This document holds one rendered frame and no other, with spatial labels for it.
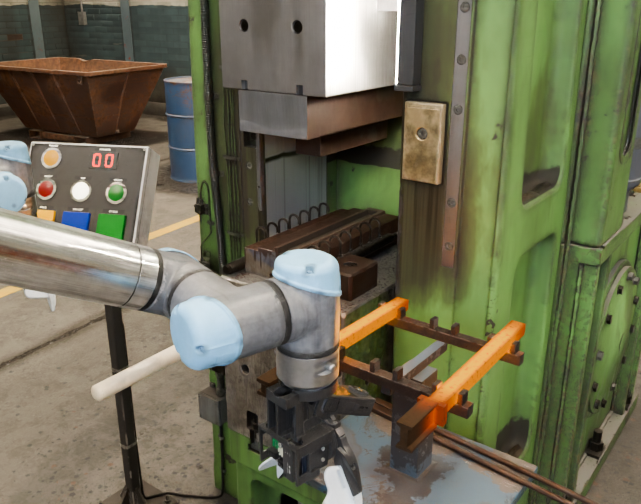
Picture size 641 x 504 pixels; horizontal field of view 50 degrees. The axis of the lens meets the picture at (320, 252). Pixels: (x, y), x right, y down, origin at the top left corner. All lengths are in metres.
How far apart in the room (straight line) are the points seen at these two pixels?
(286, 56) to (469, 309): 0.69
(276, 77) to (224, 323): 0.93
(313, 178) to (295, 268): 1.27
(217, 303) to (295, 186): 1.25
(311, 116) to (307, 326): 0.83
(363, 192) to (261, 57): 0.64
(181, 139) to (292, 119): 4.77
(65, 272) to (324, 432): 0.35
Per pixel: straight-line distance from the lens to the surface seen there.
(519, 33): 1.44
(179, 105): 6.23
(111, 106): 8.14
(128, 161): 1.87
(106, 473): 2.64
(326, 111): 1.57
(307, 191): 1.99
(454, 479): 1.40
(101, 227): 1.85
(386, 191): 2.01
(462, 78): 1.47
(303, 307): 0.75
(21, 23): 10.95
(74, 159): 1.95
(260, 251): 1.69
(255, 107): 1.61
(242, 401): 1.85
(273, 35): 1.55
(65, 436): 2.88
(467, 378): 1.17
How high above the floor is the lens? 1.56
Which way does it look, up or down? 20 degrees down
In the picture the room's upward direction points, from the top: straight up
